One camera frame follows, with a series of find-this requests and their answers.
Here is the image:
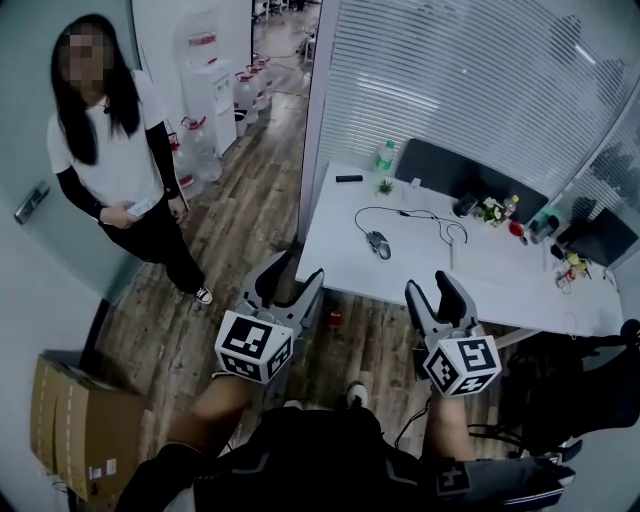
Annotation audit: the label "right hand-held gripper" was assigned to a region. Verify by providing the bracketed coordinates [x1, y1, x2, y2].
[403, 269, 503, 398]

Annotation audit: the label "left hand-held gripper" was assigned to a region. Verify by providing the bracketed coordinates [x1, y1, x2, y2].
[214, 249, 326, 386]

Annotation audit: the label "grey computer mouse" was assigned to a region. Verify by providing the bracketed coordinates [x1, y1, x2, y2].
[365, 229, 393, 261]

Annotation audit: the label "person's left forearm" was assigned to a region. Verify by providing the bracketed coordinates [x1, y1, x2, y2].
[166, 372, 257, 457]

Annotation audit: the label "person's right forearm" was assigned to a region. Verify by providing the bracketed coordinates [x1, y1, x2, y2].
[423, 393, 477, 465]

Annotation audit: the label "white flower pot plant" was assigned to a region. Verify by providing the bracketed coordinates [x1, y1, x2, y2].
[476, 195, 504, 229]

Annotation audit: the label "person's white shoe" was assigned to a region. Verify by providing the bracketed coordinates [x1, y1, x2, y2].
[346, 381, 372, 410]

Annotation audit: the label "small desk figurines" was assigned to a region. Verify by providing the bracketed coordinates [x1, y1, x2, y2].
[554, 264, 592, 294]

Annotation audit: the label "clear water jug red cap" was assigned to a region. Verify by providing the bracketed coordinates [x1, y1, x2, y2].
[173, 12, 234, 72]
[178, 115, 224, 184]
[166, 130, 202, 200]
[246, 60, 275, 112]
[231, 69, 262, 137]

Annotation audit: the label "black office chair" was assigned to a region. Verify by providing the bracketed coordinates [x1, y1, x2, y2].
[498, 318, 640, 459]

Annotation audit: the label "green plastic bottle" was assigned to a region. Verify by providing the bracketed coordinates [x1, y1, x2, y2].
[374, 140, 398, 173]

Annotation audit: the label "black monitor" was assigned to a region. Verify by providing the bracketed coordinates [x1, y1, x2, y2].
[555, 206, 640, 269]

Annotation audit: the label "person's black clothing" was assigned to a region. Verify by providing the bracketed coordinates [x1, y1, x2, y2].
[115, 405, 501, 512]

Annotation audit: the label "white water dispenser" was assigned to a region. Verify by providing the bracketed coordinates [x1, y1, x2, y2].
[178, 58, 239, 157]

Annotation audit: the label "white window blinds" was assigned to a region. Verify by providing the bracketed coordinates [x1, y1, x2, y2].
[319, 0, 640, 204]

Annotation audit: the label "brown cardboard box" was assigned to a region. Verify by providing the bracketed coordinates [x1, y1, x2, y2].
[28, 349, 147, 503]

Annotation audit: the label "black mouse cable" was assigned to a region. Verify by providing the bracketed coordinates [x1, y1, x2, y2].
[354, 205, 469, 247]

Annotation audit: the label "black floor cables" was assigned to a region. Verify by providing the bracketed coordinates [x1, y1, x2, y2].
[393, 393, 529, 454]

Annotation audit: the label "metal door handle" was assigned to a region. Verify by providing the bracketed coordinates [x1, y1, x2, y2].
[13, 181, 52, 225]

